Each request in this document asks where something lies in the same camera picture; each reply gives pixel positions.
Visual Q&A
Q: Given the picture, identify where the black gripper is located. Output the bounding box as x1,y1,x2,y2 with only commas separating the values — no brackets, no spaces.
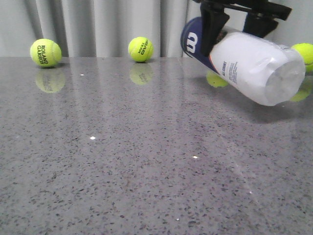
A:
195,0,292,57

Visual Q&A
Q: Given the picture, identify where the white blue tennis ball can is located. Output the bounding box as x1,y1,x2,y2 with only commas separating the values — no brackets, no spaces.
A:
180,17,306,106

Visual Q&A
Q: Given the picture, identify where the plain yellow tennis ball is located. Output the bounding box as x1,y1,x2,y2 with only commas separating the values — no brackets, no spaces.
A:
292,43,313,72

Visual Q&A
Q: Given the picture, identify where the Head Team tennis ball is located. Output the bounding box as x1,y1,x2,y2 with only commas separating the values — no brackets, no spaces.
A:
128,37,154,62

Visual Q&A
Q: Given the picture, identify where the Roland Garros tennis ball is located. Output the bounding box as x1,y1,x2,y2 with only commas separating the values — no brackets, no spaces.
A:
30,39,62,68

